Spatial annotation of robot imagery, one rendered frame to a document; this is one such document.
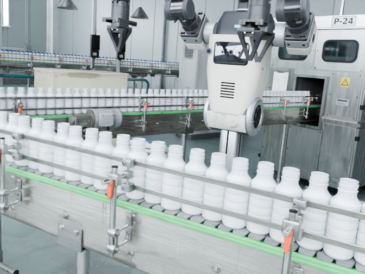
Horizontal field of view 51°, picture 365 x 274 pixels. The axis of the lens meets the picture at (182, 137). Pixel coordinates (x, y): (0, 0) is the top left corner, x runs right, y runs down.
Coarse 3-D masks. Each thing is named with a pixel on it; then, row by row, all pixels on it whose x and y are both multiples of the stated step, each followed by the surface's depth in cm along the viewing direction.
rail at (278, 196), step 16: (48, 144) 118; (64, 144) 114; (32, 160) 123; (96, 176) 109; (192, 176) 93; (144, 192) 101; (160, 192) 99; (256, 192) 85; (272, 192) 84; (208, 208) 92; (320, 208) 79; (336, 208) 77; (272, 224) 84; (320, 240) 80; (336, 240) 78
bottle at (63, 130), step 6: (60, 126) 118; (66, 126) 118; (60, 132) 118; (66, 132) 118; (54, 138) 118; (60, 138) 117; (66, 138) 118; (54, 150) 119; (60, 150) 118; (54, 156) 119; (60, 156) 118; (54, 162) 119; (60, 162) 119; (54, 168) 120; (54, 174) 120; (60, 174) 119
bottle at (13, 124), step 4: (12, 116) 129; (16, 116) 130; (12, 120) 129; (16, 120) 130; (8, 124) 130; (12, 124) 129; (16, 124) 130; (8, 128) 129; (12, 128) 129; (8, 136) 129; (8, 140) 130; (12, 140) 129; (8, 144) 130; (8, 156) 131; (8, 160) 131; (12, 160) 131
